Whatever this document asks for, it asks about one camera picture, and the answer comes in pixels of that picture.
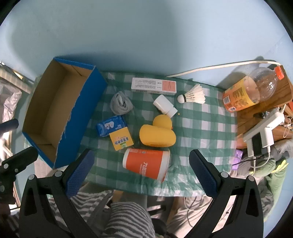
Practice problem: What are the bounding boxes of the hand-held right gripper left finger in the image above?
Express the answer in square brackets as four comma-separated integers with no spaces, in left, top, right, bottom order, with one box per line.
[19,148,99,238]

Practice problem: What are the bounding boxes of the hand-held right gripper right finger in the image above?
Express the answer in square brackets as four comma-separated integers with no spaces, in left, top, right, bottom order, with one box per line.
[185,149,264,238]

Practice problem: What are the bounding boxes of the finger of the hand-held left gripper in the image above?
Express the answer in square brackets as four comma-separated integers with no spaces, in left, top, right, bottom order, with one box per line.
[0,118,19,133]
[1,146,39,171]

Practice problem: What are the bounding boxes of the blue cardboard box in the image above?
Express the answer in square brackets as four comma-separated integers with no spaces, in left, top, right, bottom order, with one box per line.
[22,57,108,170]

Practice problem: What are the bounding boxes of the small yellow box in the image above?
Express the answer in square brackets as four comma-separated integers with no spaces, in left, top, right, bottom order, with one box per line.
[109,127,134,151]

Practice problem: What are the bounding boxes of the blue tissue pack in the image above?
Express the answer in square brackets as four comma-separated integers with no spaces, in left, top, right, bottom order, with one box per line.
[96,115,128,137]

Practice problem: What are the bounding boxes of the orange paper cup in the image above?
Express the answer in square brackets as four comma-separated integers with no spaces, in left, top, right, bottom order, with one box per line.
[122,148,171,183]

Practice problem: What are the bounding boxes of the yellow rubber duck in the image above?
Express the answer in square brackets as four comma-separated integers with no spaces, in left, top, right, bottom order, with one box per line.
[139,114,177,147]

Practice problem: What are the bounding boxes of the grey sock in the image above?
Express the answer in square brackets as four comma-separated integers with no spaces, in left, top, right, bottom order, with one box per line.
[110,91,134,115]

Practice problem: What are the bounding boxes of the white pill bottle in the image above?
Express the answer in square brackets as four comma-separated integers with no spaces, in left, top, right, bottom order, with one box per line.
[153,94,178,118]

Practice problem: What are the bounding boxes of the long white medicine box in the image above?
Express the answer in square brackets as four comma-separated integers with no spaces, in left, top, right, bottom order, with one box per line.
[131,77,177,95]

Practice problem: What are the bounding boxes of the white plastic pipe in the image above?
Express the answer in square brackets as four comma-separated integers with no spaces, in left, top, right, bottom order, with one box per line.
[0,137,11,157]

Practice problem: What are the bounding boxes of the silver plastic sheet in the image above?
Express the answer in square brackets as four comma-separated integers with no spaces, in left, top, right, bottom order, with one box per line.
[0,83,22,123]

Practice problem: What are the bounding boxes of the purple packet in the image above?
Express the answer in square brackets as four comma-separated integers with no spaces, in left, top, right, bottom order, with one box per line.
[232,149,244,170]

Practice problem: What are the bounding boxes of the green checked tablecloth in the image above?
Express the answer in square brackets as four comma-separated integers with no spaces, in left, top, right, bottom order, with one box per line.
[78,71,238,197]

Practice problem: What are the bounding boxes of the checked curtain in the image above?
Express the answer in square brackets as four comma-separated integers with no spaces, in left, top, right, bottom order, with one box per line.
[0,63,32,94]

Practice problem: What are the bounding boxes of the black charger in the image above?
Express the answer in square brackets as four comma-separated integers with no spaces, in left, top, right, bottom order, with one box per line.
[251,133,264,156]

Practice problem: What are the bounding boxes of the person's striped trouser leg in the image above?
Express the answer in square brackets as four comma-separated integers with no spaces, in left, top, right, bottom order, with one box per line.
[69,190,156,238]

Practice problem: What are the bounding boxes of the green garment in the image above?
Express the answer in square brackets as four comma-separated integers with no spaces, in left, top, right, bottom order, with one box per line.
[266,158,289,221]

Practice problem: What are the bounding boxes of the white power strip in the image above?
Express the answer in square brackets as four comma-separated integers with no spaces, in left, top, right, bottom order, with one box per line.
[243,112,284,148]

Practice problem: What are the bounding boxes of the white feather shuttlecock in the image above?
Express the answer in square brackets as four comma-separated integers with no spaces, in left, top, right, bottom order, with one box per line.
[177,84,206,105]

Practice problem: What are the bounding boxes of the grey garment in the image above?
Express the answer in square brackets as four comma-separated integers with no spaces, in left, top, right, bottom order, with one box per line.
[270,139,293,161]

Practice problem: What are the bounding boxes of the wooden board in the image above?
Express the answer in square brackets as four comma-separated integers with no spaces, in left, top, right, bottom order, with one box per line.
[236,65,293,143]

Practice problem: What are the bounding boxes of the orange label drink bottle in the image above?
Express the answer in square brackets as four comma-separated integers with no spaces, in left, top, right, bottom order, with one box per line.
[223,66,285,112]

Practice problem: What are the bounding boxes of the white power cable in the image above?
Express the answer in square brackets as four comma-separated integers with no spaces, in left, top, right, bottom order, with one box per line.
[167,60,281,78]

